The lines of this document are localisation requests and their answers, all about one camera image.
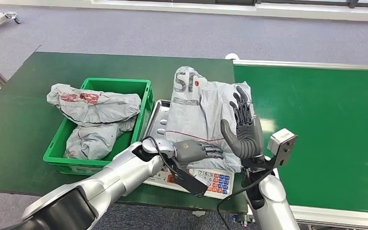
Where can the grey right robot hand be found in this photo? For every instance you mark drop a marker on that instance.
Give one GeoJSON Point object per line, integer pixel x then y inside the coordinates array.
{"type": "Point", "coordinates": [249, 139]}

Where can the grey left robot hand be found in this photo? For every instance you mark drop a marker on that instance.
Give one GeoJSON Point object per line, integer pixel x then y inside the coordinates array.
{"type": "Point", "coordinates": [188, 151]}

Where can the large grey courier bag package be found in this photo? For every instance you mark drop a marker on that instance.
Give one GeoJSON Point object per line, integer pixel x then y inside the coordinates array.
{"type": "Point", "coordinates": [200, 114]}

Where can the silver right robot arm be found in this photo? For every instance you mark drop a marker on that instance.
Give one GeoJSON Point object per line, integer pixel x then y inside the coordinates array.
{"type": "Point", "coordinates": [274, 203]}

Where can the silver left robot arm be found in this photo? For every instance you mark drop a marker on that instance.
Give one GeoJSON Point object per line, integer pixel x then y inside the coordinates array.
{"type": "Point", "coordinates": [114, 181]}

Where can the green conveyor belt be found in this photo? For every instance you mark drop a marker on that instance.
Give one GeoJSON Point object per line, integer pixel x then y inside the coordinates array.
{"type": "Point", "coordinates": [330, 127]}

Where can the white conveyor end cap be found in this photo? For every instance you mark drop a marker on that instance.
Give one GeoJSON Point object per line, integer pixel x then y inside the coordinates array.
{"type": "Point", "coordinates": [232, 56]}

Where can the small grey bag package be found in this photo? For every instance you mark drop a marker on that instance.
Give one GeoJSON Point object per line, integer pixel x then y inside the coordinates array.
{"type": "Point", "coordinates": [88, 143]}

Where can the white electronic scale steel tray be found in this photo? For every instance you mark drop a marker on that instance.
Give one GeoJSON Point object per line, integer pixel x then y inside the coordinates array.
{"type": "Point", "coordinates": [158, 116]}

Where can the green plastic crate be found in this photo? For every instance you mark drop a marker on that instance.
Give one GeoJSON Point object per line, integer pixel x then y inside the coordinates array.
{"type": "Point", "coordinates": [117, 83]}

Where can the crumpled grey bag red print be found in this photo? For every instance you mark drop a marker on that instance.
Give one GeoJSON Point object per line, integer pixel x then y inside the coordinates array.
{"type": "Point", "coordinates": [98, 108]}

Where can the dark green table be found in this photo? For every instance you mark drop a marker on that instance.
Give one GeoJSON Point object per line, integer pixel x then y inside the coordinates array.
{"type": "Point", "coordinates": [92, 65]}

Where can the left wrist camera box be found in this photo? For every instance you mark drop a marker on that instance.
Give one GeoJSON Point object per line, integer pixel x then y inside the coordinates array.
{"type": "Point", "coordinates": [190, 182]}

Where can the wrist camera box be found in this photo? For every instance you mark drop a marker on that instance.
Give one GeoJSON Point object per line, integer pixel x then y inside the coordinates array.
{"type": "Point", "coordinates": [190, 182]}
{"type": "Point", "coordinates": [282, 143]}

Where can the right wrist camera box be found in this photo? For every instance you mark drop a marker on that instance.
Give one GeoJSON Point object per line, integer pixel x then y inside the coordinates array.
{"type": "Point", "coordinates": [282, 143]}

